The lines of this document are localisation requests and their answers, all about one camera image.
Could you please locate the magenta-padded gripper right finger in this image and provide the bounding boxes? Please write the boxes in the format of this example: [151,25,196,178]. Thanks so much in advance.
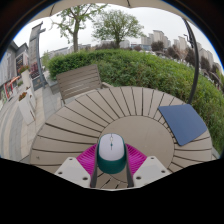
[124,143,171,189]

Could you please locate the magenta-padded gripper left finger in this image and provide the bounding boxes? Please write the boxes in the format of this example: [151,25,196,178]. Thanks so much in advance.
[54,143,99,189]

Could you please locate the white and teal computer mouse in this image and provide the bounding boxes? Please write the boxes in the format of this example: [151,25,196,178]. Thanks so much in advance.
[96,133,128,175]

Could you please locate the blue mouse pad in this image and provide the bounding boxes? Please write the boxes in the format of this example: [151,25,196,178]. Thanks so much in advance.
[157,103,208,147]

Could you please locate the white planter box with flowers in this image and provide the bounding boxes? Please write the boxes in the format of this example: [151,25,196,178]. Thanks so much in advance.
[18,64,31,91]
[18,91,37,126]

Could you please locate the slatted wooden chair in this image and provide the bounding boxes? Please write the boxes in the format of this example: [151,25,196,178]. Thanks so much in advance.
[55,64,104,104]

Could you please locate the green hedge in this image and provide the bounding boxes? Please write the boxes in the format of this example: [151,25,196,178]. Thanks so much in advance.
[46,49,224,154]

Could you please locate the dark curved umbrella pole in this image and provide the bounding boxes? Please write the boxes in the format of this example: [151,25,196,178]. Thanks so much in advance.
[182,18,200,105]

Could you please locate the grey shop building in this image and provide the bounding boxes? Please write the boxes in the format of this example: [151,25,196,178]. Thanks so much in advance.
[0,41,30,101]

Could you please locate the tall grey sign pillar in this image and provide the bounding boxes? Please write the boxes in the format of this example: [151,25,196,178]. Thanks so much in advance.
[28,21,48,91]

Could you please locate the distant high-rise buildings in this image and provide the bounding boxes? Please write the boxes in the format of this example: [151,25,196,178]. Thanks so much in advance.
[139,29,221,73]

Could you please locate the tree with bare trunk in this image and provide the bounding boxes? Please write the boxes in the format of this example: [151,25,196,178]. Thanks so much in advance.
[51,3,108,54]

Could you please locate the round leafy tree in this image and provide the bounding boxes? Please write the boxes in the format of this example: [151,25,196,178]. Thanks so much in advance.
[92,9,145,49]

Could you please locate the beige patio umbrella canopy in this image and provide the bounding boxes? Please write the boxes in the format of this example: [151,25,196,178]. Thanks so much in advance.
[33,0,188,19]

